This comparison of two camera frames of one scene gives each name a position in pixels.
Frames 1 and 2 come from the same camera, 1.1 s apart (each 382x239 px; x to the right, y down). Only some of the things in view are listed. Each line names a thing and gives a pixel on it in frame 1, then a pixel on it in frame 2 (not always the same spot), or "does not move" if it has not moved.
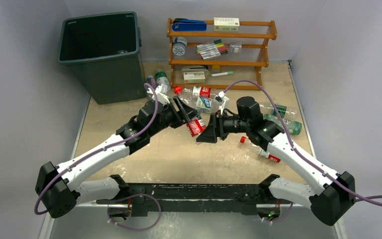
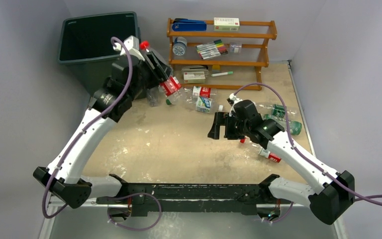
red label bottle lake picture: [196, 126] -> [172, 89]
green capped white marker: [222, 73] does not move
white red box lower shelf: [195, 77] does not move
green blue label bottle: [206, 105] does not move
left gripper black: [187, 113] -> [162, 71]
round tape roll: [179, 45] does not move
